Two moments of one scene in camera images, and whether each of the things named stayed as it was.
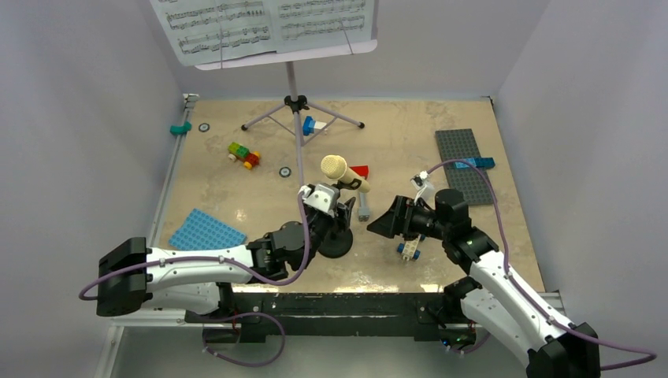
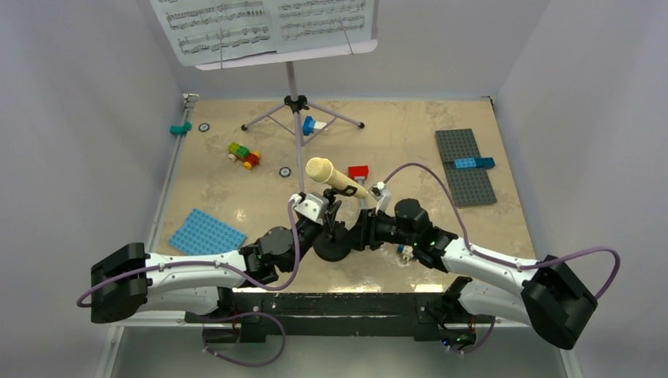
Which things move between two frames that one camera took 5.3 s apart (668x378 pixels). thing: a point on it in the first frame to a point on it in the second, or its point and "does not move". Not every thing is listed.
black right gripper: [398, 219] to [358, 232]
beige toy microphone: [335, 166] to [321, 170]
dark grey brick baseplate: [460, 144] does not move
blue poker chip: [284, 172] does not move
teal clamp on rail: [181, 130] does not move
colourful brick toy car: [238, 152] does not move
